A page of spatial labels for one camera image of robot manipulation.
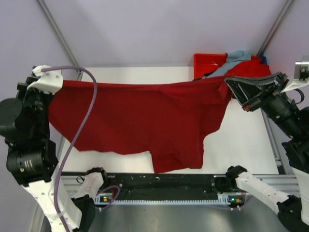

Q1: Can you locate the right aluminium corner post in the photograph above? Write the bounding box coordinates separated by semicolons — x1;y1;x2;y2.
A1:
256;0;296;57

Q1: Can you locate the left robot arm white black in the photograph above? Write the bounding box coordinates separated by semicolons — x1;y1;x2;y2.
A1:
0;77;110;232

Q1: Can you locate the red plastic bin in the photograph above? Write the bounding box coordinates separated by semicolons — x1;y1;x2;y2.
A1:
194;53;258;80

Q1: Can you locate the light blue t shirt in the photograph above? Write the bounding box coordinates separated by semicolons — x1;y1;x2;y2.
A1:
202;50;252;79

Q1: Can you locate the bright red t shirt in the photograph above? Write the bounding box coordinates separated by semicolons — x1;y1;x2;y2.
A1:
224;58;271;77

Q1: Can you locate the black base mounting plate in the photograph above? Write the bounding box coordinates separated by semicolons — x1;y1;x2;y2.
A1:
100;173;241;201

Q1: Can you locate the left aluminium corner post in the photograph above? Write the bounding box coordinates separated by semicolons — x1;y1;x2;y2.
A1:
35;0;79;66

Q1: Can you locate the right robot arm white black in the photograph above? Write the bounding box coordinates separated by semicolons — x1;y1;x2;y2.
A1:
212;72;309;232

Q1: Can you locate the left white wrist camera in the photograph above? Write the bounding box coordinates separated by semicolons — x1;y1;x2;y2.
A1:
27;65;64;94

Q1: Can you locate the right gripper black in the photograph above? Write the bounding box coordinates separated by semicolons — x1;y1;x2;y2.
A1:
223;70;303;136

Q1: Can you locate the right aluminium side rail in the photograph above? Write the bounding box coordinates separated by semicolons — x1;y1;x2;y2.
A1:
261;110;287;174

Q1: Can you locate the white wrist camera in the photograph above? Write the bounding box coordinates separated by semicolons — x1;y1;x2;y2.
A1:
27;65;64;94
282;55;309;92

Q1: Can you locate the dark red t shirt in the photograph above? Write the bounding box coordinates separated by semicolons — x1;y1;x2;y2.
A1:
49;77;232;174

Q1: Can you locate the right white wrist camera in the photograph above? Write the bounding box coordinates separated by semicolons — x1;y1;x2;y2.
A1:
282;55;309;92

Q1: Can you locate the aluminium corner post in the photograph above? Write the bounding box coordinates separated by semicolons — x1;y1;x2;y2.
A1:
35;0;79;66
256;0;296;57

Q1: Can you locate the grey slotted cable duct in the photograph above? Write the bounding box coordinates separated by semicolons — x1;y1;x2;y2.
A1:
94;195;244;205

